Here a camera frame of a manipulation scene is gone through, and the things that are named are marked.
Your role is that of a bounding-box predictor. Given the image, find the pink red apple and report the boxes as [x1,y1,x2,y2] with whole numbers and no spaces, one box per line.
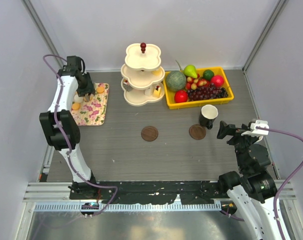
[210,74,225,88]

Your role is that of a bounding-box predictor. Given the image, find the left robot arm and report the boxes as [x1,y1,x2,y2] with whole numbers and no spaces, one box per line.
[39,55,99,200]

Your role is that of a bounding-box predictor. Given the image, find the yellow cake slice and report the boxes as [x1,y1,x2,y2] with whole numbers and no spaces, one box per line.
[152,85,162,98]

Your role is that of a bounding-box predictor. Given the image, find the black grape bunch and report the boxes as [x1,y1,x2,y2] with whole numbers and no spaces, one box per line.
[215,87,229,99]

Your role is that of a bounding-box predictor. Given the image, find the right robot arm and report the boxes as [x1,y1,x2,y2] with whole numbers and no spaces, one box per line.
[217,120,291,240]

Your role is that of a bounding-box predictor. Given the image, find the white cake slice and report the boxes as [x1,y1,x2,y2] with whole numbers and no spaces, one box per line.
[144,88,154,97]

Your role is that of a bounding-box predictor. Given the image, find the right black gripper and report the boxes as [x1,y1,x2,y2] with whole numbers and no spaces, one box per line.
[217,120,258,171]

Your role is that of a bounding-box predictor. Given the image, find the green pear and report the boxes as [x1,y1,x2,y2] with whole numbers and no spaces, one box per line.
[183,64,198,79]

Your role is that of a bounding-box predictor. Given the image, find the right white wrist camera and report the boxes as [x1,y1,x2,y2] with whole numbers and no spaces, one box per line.
[241,119,269,137]

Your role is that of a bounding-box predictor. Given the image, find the orange macaron lower left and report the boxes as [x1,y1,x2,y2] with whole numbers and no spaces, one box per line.
[71,102,81,111]

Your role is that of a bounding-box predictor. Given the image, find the left wooden coaster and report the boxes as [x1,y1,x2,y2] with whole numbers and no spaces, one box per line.
[141,126,159,142]

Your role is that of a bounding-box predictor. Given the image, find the green melon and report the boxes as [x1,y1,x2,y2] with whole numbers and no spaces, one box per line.
[165,71,187,92]

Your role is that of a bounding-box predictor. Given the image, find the wooden coaster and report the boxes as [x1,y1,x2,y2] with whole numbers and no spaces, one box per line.
[141,126,159,142]
[188,124,207,140]

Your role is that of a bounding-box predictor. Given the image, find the cream three-tier stand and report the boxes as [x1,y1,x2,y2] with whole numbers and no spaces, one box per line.
[120,42,165,107]

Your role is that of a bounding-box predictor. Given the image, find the chocolate swirl roll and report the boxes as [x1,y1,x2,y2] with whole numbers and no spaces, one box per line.
[123,83,133,92]

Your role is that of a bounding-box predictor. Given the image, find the orange macaron upper right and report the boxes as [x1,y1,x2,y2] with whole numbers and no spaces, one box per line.
[96,86,105,94]

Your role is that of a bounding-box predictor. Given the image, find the purple grape bunch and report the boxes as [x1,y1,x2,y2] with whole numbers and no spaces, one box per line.
[186,83,222,101]

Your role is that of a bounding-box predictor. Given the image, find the yellow plastic fruit bin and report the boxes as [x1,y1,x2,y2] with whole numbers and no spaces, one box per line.
[163,66,235,110]

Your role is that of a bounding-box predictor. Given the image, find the black mug white inside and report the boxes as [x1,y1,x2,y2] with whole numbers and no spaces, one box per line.
[198,104,219,130]

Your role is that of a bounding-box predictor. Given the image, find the green lime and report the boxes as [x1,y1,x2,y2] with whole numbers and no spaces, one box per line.
[202,69,215,81]

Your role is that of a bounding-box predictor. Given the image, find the metal tongs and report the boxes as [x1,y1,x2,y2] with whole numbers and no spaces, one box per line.
[83,93,94,102]

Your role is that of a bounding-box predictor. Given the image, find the orange macaron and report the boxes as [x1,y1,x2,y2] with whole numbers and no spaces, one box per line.
[96,86,105,94]
[71,102,81,111]

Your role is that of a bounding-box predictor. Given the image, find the yellow round dessert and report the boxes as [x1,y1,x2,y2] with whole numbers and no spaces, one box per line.
[152,69,162,76]

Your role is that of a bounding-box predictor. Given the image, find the white cable duct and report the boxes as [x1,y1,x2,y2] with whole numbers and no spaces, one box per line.
[34,201,222,213]

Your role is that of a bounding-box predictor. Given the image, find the white round dessert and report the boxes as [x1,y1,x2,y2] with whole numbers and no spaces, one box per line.
[73,94,84,104]

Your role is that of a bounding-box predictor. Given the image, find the floral dessert tray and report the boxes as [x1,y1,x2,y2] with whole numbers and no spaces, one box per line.
[71,83,110,126]

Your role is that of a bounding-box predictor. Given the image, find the right wooden coaster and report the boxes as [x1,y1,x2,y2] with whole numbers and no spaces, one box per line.
[188,124,207,140]

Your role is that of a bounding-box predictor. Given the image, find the red tomato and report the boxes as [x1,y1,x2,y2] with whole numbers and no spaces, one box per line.
[174,90,189,104]

